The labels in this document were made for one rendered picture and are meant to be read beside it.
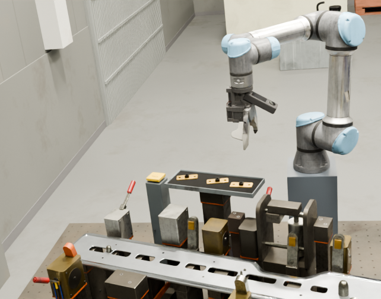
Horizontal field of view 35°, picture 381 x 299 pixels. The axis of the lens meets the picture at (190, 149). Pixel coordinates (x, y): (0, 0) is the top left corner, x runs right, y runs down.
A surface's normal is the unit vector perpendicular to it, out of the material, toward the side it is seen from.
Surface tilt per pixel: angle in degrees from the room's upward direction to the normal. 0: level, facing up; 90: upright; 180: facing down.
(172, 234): 90
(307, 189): 90
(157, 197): 90
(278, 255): 0
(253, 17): 90
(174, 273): 0
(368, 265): 0
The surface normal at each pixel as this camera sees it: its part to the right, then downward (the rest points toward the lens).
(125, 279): -0.11, -0.92
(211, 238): -0.43, 0.39
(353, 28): 0.58, 0.12
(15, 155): 0.98, -0.03
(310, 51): -0.15, 0.40
